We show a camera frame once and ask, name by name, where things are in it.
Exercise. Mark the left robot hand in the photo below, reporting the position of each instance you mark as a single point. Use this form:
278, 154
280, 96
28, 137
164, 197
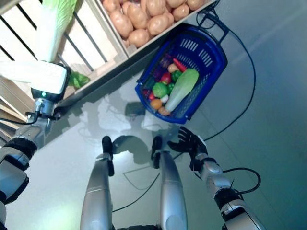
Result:
50, 79

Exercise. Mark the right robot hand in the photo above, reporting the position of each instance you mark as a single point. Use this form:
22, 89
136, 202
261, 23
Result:
192, 143

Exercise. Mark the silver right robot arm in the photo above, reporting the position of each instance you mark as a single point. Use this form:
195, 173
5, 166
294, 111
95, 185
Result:
213, 170

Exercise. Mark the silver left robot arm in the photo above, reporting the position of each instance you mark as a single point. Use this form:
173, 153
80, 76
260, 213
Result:
14, 177

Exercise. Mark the blue plastic shopping basket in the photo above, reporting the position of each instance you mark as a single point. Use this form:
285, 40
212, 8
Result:
189, 32

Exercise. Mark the brown toy onion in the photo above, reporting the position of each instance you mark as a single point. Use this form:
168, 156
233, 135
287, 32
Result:
164, 111

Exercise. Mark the wooden display stand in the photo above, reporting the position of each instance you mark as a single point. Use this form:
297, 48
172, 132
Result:
100, 81

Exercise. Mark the white toy mushroom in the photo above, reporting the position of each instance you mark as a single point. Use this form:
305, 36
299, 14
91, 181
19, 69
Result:
165, 98

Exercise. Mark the orange toy fruit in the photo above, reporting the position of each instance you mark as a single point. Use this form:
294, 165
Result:
156, 104

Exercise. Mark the wooden slat crate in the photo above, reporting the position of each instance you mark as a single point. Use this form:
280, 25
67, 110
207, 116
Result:
21, 28
127, 49

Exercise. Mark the small red toy strawberry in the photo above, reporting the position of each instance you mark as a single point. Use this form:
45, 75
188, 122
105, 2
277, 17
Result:
151, 96

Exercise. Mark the round green toy lettuce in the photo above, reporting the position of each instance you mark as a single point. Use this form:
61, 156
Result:
160, 89

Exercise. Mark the red toy tomato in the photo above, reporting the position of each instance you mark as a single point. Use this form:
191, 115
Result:
165, 77

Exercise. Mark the dark green toy cucumber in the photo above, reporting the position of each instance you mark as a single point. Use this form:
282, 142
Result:
149, 83

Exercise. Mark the tan toy potato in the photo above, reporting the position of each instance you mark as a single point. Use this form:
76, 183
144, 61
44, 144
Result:
172, 68

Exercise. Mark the small red toy carrot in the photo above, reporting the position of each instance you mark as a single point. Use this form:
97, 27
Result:
179, 64

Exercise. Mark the purple toy eggplant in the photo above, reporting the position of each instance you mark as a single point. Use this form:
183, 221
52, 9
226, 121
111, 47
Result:
159, 69

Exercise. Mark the black robot waist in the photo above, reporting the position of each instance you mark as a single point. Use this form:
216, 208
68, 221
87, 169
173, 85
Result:
134, 227

